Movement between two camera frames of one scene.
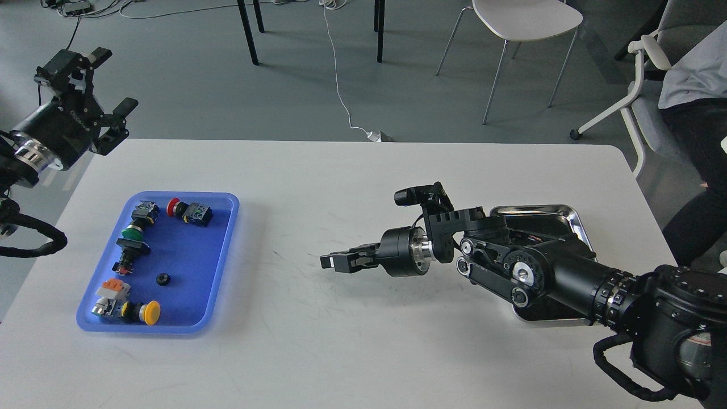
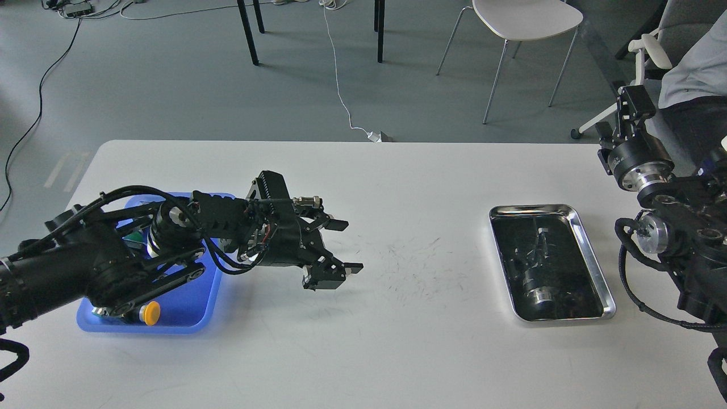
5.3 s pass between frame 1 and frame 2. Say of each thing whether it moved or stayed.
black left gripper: moved
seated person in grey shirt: stayed
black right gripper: moved
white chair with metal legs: stayed
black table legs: stayed
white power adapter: stayed
